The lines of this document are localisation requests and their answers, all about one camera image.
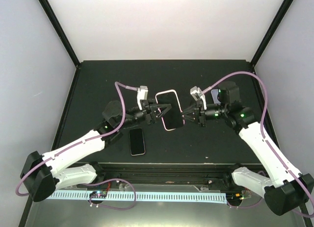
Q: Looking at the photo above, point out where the pink phone case with phone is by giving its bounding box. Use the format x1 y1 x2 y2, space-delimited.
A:
155 89 184 131

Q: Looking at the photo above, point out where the purple phone case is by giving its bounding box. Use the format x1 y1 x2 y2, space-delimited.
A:
211 89 220 104

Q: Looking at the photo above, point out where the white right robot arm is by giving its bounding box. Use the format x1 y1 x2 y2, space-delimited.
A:
155 81 314 216

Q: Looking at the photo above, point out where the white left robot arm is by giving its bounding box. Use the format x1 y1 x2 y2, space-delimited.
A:
20 100 174 202

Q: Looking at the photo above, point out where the black smartphone on table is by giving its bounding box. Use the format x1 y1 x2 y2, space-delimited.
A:
129 128 146 156

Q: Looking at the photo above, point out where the right controller circuit board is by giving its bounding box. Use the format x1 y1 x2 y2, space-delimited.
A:
226 190 252 201

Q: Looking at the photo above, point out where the controller circuit board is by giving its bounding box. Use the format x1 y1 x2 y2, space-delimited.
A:
89 191 107 200
226 190 252 201

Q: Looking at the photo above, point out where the left controller circuit board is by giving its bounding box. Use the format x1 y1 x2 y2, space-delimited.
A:
89 191 107 200

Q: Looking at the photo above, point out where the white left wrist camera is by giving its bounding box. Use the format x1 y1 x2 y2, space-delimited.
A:
136 86 148 110

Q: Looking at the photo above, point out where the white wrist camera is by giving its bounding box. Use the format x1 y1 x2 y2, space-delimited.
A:
136 86 148 110
190 86 207 109

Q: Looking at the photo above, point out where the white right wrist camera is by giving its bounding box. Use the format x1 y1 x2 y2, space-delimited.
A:
190 86 207 109

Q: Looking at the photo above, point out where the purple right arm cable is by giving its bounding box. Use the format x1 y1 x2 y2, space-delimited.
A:
200 71 314 218

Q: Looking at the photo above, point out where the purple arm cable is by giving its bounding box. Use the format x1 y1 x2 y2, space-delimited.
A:
15 81 142 210
200 71 314 218

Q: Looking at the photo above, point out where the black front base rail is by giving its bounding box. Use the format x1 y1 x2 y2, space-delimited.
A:
85 163 236 188

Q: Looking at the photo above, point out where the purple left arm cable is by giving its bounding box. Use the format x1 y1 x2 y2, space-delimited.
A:
15 81 142 210

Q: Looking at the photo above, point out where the white slotted cable duct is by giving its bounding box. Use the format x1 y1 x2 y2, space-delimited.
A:
48 190 227 204

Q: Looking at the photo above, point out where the black right frame post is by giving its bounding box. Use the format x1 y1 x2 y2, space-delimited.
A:
250 0 294 68

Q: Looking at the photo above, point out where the black frame post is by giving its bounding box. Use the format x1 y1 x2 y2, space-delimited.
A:
38 0 80 68
250 0 294 68

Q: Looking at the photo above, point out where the black left frame post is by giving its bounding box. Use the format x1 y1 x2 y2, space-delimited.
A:
38 0 80 68

